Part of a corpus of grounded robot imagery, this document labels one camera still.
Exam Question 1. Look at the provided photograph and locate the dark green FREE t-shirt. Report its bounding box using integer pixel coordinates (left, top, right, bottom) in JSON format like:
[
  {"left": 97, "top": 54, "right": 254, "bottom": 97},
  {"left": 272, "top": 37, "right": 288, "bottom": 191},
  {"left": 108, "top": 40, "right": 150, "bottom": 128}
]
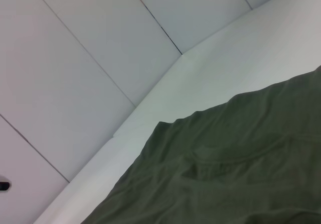
[{"left": 82, "top": 65, "right": 321, "bottom": 224}]

